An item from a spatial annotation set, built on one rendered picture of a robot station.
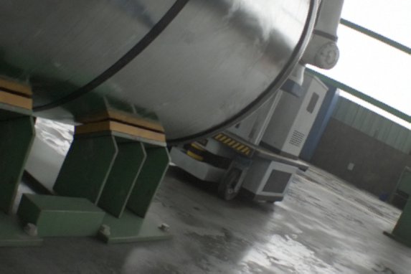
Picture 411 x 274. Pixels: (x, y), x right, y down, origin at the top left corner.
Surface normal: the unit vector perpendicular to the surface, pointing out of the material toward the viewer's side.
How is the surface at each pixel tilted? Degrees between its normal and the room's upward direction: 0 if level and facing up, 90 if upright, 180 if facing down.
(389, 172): 90
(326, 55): 97
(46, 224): 90
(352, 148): 90
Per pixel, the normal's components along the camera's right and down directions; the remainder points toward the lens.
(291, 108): -0.48, -0.18
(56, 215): 0.80, 0.40
